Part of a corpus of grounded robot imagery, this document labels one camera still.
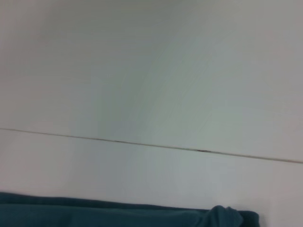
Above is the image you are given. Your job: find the teal blue shirt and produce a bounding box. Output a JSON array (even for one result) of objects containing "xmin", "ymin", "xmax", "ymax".
[{"xmin": 0, "ymin": 192, "xmax": 260, "ymax": 227}]

